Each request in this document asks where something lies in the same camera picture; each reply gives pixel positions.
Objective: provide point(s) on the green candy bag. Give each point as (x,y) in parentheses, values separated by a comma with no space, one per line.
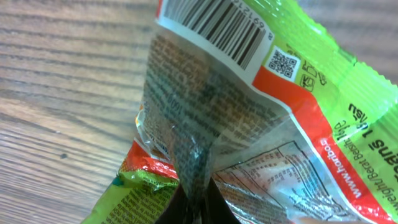
(260,98)

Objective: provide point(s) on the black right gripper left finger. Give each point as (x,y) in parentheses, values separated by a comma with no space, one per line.
(177,211)

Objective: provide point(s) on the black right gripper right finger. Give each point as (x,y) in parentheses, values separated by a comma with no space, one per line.
(214,209)

